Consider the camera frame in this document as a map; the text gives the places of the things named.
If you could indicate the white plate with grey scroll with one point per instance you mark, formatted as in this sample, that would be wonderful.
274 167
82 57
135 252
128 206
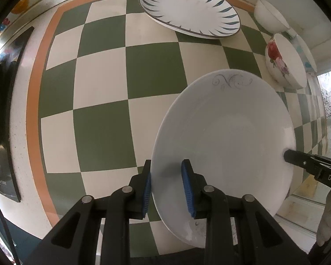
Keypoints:
226 143

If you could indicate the plain white bowl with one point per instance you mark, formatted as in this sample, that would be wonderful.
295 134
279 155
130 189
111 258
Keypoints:
266 15

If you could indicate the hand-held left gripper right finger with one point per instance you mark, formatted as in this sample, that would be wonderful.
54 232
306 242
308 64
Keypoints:
187 187

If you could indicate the orange fruit wall sticker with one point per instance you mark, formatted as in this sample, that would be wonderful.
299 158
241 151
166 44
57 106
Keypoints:
22 4

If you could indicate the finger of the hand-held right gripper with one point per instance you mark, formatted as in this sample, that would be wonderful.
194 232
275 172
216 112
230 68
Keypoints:
300 158

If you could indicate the white bowl with blue print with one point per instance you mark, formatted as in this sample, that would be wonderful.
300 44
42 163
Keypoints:
306 52

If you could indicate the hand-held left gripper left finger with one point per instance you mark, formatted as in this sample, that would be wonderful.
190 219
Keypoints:
146 187

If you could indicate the white plate with blue leaves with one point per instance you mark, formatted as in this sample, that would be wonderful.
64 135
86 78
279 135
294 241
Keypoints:
187 8

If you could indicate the green and white checkered tablecloth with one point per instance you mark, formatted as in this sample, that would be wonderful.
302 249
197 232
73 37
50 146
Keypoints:
99 132

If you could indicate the white bowl with red flowers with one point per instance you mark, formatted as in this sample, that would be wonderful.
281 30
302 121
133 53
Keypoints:
286 60

